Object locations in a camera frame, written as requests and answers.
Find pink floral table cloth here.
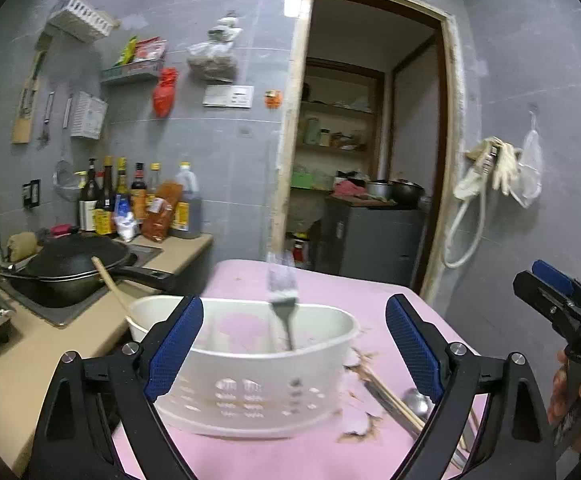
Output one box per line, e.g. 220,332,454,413
156,260,414,479

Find white upper wall basket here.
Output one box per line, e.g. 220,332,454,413
48,0,120,44

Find white wall switch panel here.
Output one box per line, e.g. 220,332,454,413
202,84,254,108

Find white blue salt bag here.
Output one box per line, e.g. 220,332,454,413
112,194,138,243

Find wooden chopstick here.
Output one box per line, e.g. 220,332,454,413
350,364,426,434

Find grey cabinet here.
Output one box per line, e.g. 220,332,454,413
315,197,425,286

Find dark soy sauce bottle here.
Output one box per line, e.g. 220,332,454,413
79,157,100,232

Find grey wall shelf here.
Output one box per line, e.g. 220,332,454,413
100,58,164,86

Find steel sink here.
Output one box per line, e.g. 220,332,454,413
0,245,166,328

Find orange spice bag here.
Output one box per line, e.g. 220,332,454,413
142,181,183,243

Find wooden storage shelves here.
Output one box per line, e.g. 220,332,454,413
290,56,385,193

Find large silver spoon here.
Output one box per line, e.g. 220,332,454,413
401,388,434,422

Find loofah sponge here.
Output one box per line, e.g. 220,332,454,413
6,231,41,263

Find hanging mesh strainer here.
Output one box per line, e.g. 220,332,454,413
52,94,84,204

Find large vinegar jug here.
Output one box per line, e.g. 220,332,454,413
169,162,202,240

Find white hose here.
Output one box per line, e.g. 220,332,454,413
442,159,489,270

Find clear hanging plastic bag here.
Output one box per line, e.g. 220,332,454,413
511,110,543,209

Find white rubber gloves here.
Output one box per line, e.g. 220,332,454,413
453,136,522,202

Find red plastic bag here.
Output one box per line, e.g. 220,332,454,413
153,67,179,118

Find white lower wall basket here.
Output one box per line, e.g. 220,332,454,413
70,91,108,140

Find red label sauce bottle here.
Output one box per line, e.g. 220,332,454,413
130,162,147,223

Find white plastic utensil caddy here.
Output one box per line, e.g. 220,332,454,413
126,294,361,440

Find wooden door frame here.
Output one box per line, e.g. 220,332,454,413
268,0,472,307

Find orange wall hook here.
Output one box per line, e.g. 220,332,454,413
264,90,283,110

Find yellow label sauce bottle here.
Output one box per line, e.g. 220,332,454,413
94,155,116,237

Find clear bag of dried goods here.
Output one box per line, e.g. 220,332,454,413
186,12,243,84

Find wooden knife holder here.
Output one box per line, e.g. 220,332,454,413
10,32,52,144

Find silver fork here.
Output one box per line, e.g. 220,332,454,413
266,252,299,351

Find black wall outlet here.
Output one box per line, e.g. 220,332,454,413
21,179,41,209

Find clear yellow cap bottle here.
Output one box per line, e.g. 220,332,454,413
146,162,160,208

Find white wall basket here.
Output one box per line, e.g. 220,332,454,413
70,91,108,140
48,0,120,44

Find black wok with handle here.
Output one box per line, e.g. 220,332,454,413
0,233,176,292

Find dark cooking pot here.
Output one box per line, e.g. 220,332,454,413
391,179,425,209

